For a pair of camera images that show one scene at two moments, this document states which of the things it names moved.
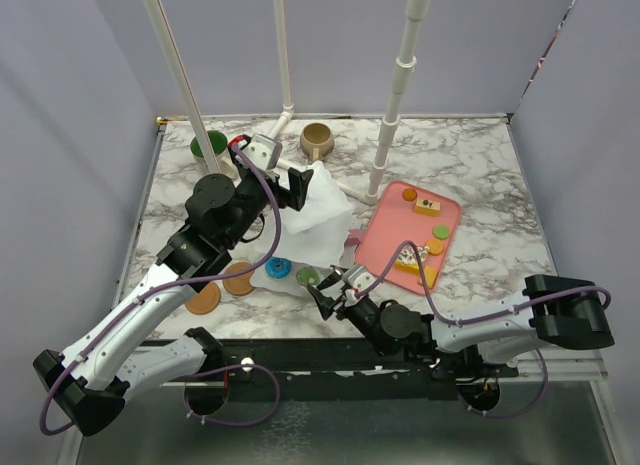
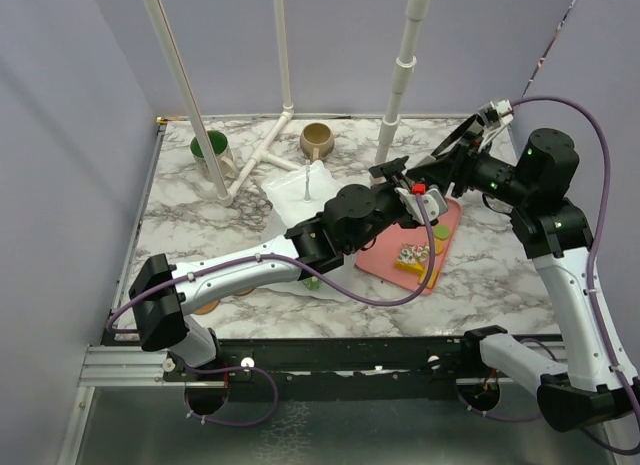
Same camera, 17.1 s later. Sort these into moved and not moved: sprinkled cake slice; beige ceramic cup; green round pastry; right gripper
Moved: right gripper
Not moved: green round pastry; sprinkled cake slice; beige ceramic cup
